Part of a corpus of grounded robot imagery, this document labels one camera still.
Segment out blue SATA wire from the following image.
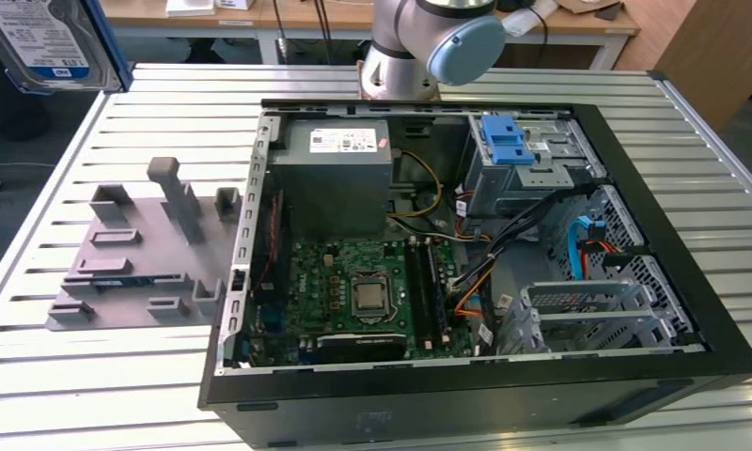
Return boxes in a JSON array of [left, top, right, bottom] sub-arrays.
[[563, 214, 611, 283]]

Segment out black graphics card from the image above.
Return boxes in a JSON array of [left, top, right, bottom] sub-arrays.
[[315, 330, 409, 364]]

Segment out hard disk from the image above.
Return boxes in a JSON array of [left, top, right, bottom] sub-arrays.
[[0, 0, 135, 96]]

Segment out black wire bundle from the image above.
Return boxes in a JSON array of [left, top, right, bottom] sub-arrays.
[[448, 180, 610, 302]]

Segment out silver drive cage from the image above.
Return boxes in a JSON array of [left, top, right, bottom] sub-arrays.
[[463, 112, 611, 220]]

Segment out grey parts rack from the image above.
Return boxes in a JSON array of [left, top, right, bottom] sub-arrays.
[[45, 156, 244, 334]]

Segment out wooden desk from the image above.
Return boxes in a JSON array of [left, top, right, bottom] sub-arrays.
[[103, 0, 642, 65]]

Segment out orange wire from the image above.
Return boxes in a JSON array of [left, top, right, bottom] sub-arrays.
[[453, 268, 485, 321]]

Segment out silver disk bay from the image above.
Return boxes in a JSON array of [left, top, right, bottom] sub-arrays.
[[516, 279, 695, 354]]

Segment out black RAM slot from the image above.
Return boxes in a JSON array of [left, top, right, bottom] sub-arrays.
[[423, 238, 451, 343], [407, 238, 435, 348]]

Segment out black case fan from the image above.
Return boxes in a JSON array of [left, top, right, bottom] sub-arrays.
[[256, 187, 289, 264]]

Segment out brown wooden cabinet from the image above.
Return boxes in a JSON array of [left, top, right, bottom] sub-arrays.
[[614, 0, 752, 137]]

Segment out metal socket cover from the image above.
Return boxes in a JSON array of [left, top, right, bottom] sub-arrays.
[[347, 270, 399, 326]]

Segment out grey power supply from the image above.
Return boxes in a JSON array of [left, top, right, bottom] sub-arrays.
[[268, 117, 395, 241]]

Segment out yellow wire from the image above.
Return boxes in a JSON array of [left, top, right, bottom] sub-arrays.
[[387, 148, 447, 220]]

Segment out brown cardboard piece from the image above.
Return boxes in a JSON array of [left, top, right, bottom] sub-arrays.
[[554, 0, 623, 21]]

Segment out green motherboard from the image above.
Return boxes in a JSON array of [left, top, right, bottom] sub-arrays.
[[243, 237, 485, 368]]

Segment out blue drive cage latch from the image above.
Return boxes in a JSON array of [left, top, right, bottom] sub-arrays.
[[480, 114, 538, 166]]

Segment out multicoloured disk power wire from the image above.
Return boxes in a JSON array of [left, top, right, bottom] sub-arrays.
[[579, 239, 648, 270]]

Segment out white cardboard box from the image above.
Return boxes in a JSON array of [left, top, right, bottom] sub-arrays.
[[164, 0, 219, 19]]

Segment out black PC case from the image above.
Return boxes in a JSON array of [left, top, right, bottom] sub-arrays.
[[199, 97, 752, 448]]

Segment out silver CPU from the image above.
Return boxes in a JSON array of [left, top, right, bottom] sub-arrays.
[[353, 280, 389, 314]]

